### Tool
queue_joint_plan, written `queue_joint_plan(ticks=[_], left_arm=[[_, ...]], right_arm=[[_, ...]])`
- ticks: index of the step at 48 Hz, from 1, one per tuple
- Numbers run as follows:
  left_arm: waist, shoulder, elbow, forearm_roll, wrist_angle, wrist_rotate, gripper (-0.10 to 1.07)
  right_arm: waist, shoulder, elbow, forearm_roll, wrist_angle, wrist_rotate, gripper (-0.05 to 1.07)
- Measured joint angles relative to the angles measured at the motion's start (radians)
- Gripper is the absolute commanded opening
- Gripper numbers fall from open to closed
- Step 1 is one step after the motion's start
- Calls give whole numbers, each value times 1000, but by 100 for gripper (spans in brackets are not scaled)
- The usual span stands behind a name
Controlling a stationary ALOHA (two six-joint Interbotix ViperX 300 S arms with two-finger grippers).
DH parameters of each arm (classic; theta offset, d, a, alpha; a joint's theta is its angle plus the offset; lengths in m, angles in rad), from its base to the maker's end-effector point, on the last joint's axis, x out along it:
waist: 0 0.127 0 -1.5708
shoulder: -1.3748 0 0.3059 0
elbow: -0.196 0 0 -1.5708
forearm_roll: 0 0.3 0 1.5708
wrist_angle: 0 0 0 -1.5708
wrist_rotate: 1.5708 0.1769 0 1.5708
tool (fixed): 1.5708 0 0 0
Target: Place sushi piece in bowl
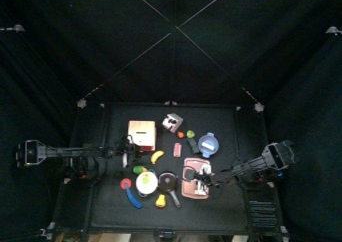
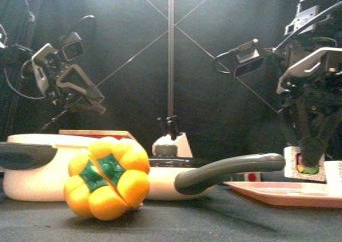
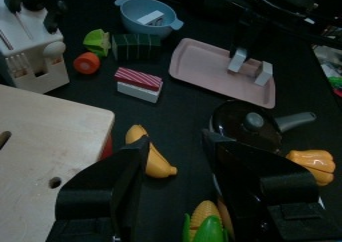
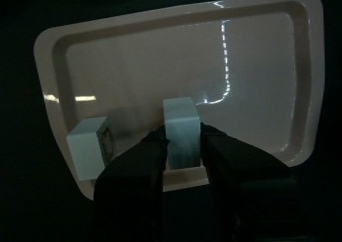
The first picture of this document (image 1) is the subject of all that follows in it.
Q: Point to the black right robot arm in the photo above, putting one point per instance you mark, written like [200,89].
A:
[261,161]

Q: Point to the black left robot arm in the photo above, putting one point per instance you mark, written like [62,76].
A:
[57,151]

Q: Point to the white sushi piece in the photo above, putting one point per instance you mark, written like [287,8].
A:
[207,146]

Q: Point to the pink cutting board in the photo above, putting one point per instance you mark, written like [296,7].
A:
[195,191]

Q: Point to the beige square box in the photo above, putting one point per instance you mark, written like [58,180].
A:
[141,134]

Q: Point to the yellow toy banana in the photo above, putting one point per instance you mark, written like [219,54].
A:
[156,157]

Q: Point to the green toy lime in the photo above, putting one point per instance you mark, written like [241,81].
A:
[138,169]

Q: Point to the black toy frying pan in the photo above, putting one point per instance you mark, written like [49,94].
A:
[168,184]

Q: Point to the pink toy sausage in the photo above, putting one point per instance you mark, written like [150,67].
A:
[176,149]

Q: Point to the white toy pot with lid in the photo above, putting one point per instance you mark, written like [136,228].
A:
[146,183]

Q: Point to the yellow toy pear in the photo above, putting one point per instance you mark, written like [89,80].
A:
[160,201]

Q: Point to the blue oval lid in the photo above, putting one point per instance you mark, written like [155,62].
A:
[208,145]

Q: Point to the small orange toy fruit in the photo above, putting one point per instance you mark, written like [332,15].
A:
[180,134]

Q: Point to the small green toy fruit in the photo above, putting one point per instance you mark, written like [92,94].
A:
[189,133]

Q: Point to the grey frame centre bracket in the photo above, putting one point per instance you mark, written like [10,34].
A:
[169,103]

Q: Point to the grey frame corner bracket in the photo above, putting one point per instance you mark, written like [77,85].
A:
[332,30]
[16,28]
[81,103]
[257,106]

